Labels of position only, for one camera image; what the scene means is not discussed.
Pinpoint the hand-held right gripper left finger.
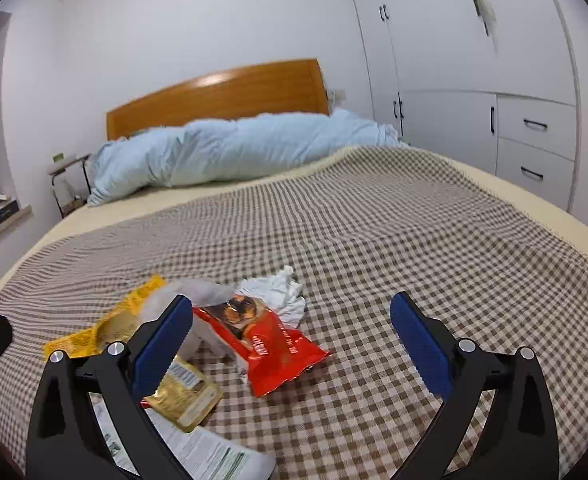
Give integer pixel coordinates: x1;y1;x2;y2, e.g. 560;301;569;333
25;294;195;480

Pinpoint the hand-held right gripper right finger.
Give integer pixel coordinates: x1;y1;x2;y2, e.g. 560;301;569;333
390;291;559;480

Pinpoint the yellow snack wrapper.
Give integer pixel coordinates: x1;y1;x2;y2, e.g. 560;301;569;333
42;275;167;361

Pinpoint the gold snack wrapper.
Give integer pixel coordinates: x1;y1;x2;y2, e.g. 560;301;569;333
141;355;223;433

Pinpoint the red snack packet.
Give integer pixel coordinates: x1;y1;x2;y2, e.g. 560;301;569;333
192;295;332;398

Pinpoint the silver white pouch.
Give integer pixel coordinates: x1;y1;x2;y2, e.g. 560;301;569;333
91;400;277;480

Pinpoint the beige windowsill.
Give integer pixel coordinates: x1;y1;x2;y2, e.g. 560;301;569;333
0;204;34;261

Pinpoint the black box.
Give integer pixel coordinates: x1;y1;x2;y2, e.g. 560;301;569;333
0;199;20;228

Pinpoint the white wardrobe drawer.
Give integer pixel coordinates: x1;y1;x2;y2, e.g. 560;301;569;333
495;137;574;211
496;94;577;161

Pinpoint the light blue duvet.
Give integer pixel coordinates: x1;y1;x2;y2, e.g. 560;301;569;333
86;108;409;206

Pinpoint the white wardrobe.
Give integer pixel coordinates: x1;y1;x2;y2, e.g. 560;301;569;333
341;0;582;213

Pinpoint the white hanging bag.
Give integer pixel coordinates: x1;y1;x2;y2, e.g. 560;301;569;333
458;0;498;53

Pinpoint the black frame bedside table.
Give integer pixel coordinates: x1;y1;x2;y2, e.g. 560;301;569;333
49;154;92;218

